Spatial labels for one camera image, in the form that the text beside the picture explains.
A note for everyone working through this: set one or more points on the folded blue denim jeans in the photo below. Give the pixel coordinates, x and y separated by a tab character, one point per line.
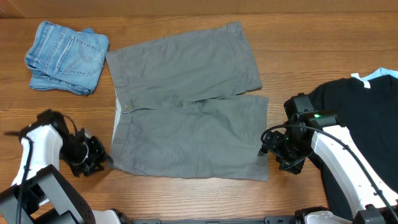
64	59

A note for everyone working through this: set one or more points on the light blue garment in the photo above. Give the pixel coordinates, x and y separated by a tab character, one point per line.
379	73

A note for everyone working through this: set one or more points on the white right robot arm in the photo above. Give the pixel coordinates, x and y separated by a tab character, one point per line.
322	136

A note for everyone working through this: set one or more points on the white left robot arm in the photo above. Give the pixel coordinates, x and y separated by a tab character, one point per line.
40	193

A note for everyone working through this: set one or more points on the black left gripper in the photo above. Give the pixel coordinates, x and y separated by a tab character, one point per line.
99	155

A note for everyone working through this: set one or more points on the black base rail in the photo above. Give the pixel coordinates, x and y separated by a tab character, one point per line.
266	220

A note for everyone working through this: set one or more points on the grey shorts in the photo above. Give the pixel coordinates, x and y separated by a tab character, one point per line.
185	107

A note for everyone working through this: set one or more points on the black t-shirt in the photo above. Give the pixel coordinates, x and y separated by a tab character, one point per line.
371	117

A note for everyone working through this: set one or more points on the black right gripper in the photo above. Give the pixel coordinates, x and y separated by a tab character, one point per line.
277	148

